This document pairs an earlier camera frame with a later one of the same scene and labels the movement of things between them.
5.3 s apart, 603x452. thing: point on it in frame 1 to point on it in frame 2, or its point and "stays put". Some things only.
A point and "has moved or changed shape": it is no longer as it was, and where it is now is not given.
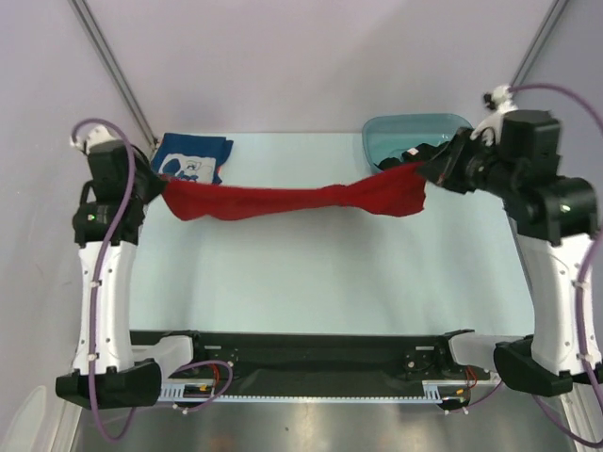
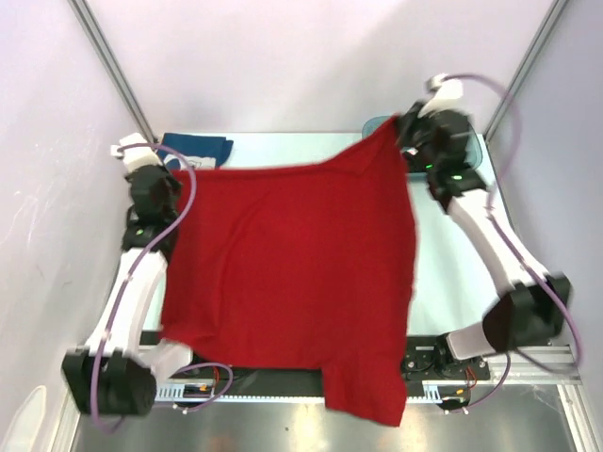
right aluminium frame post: (549, 24) stays put
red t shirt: (399, 192) has moved or changed shape
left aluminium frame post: (114, 70) stays put
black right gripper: (452, 160) to (410, 130)
